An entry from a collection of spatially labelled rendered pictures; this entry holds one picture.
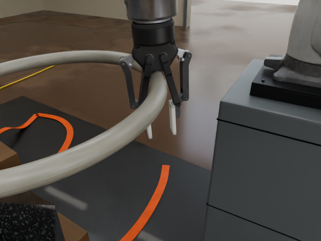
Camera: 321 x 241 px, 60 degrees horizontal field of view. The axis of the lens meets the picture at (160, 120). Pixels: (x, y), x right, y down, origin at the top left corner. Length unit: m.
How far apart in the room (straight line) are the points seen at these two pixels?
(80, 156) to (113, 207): 1.19
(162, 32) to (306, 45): 0.44
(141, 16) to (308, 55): 0.49
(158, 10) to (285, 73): 0.47
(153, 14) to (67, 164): 0.26
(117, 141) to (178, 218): 1.13
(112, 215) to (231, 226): 0.67
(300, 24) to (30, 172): 0.70
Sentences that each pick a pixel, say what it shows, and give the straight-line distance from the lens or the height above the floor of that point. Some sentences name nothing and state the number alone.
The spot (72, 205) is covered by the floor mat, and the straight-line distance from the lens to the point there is 1.57.
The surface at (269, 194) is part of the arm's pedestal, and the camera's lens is 0.89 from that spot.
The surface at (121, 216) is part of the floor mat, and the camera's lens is 1.47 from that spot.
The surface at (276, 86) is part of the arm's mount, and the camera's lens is 0.79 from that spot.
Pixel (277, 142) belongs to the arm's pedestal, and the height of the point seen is 0.72.
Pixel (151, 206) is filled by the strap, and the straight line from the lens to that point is 1.49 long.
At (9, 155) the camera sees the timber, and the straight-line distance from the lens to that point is 1.85.
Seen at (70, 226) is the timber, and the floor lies 0.13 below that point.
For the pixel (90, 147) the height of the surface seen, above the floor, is 0.94.
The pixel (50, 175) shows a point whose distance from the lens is 0.33.
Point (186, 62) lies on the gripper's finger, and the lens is 0.53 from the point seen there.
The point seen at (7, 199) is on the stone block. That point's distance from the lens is 0.72.
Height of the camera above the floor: 1.14
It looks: 31 degrees down
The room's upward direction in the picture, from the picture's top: straight up
